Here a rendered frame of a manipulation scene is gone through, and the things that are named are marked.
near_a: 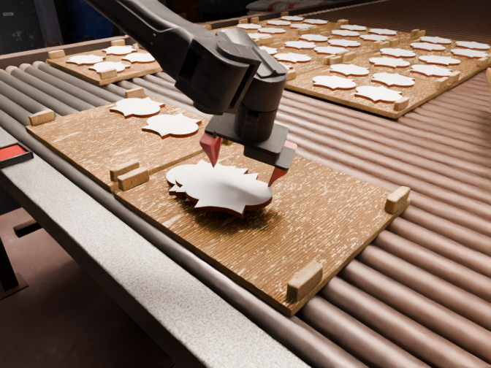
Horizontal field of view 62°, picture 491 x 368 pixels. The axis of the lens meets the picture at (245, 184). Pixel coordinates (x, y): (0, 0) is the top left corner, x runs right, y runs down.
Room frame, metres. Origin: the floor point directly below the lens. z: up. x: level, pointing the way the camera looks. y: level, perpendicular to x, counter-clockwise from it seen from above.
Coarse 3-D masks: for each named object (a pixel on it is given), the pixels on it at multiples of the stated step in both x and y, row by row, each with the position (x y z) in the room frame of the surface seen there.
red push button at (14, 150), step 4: (4, 148) 0.83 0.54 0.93; (8, 148) 0.83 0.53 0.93; (12, 148) 0.83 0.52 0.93; (16, 148) 0.83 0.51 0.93; (20, 148) 0.83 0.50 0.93; (0, 152) 0.81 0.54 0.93; (4, 152) 0.81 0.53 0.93; (8, 152) 0.81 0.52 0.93; (12, 152) 0.81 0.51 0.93; (16, 152) 0.81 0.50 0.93; (20, 152) 0.81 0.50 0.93; (24, 152) 0.81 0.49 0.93; (0, 156) 0.79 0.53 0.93; (4, 156) 0.79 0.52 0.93; (8, 156) 0.79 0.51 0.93
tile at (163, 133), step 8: (152, 120) 0.95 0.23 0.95; (160, 120) 0.95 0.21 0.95; (168, 120) 0.95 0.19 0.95; (176, 120) 0.95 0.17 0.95; (184, 120) 0.95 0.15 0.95; (192, 120) 0.95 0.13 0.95; (200, 120) 0.96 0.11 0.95; (144, 128) 0.91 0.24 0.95; (152, 128) 0.91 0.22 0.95; (160, 128) 0.91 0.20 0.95; (168, 128) 0.91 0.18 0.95; (176, 128) 0.91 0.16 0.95; (184, 128) 0.91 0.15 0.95; (192, 128) 0.91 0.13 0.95; (160, 136) 0.88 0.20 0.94; (168, 136) 0.88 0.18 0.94; (176, 136) 0.87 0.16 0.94; (184, 136) 0.87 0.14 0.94
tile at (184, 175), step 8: (184, 168) 0.67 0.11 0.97; (192, 168) 0.67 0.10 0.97; (200, 168) 0.67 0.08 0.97; (208, 168) 0.67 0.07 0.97; (216, 168) 0.67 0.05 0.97; (224, 168) 0.67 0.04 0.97; (232, 168) 0.67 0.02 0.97; (176, 176) 0.64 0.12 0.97; (184, 176) 0.64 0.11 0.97; (192, 176) 0.64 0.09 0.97; (176, 184) 0.62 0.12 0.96; (184, 184) 0.61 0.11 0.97; (176, 192) 0.59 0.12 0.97; (184, 192) 0.59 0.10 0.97
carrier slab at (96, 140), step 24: (144, 96) 1.17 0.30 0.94; (72, 120) 0.98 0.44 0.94; (96, 120) 0.98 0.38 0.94; (120, 120) 0.98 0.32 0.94; (144, 120) 0.98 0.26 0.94; (48, 144) 0.85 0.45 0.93; (72, 144) 0.84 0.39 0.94; (96, 144) 0.84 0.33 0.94; (120, 144) 0.84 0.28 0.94; (144, 144) 0.84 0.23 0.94; (168, 144) 0.84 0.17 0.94; (192, 144) 0.84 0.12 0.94; (96, 168) 0.73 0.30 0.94
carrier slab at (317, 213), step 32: (192, 160) 0.76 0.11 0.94; (224, 160) 0.76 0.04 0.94; (128, 192) 0.63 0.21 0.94; (160, 192) 0.63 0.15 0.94; (288, 192) 0.63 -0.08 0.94; (320, 192) 0.63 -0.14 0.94; (352, 192) 0.63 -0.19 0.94; (384, 192) 0.63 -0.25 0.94; (160, 224) 0.54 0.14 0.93; (192, 224) 0.54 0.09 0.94; (224, 224) 0.54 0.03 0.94; (256, 224) 0.54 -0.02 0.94; (288, 224) 0.54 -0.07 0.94; (320, 224) 0.54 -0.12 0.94; (352, 224) 0.54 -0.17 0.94; (384, 224) 0.54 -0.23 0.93; (224, 256) 0.46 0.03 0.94; (256, 256) 0.46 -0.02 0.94; (288, 256) 0.46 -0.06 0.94; (320, 256) 0.46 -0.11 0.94; (352, 256) 0.47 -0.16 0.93; (256, 288) 0.40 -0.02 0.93; (320, 288) 0.41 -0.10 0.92
